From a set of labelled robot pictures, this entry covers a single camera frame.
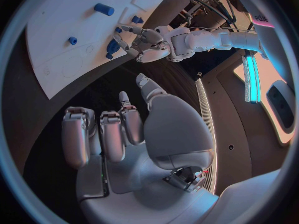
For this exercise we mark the blue plug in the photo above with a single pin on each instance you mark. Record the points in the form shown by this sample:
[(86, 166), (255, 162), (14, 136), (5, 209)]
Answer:
[(137, 19)]

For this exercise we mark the blue gear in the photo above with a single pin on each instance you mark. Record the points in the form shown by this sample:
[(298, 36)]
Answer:
[(112, 46)]

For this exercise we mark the white task board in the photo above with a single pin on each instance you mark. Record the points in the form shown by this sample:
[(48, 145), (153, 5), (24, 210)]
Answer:
[(70, 22)]

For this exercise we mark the blue short cylinder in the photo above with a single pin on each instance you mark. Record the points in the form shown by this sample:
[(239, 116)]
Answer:
[(73, 40)]

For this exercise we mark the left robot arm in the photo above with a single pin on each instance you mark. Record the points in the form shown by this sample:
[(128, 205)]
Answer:
[(205, 41)]

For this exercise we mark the glowing light bar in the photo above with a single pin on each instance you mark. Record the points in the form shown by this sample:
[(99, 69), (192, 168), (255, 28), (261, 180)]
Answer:
[(250, 78)]

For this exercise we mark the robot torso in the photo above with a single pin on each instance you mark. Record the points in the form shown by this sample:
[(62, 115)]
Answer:
[(233, 125)]

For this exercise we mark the blue long cylinder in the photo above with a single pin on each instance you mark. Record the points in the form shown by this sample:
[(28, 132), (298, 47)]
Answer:
[(104, 9)]

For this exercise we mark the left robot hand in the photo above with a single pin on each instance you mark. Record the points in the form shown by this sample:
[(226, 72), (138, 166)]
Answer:
[(149, 37)]

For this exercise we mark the blue peg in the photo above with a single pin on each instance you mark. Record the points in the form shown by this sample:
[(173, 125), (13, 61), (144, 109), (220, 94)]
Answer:
[(118, 29), (109, 56)]

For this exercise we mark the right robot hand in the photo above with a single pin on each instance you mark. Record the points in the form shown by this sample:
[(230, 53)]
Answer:
[(177, 127)]

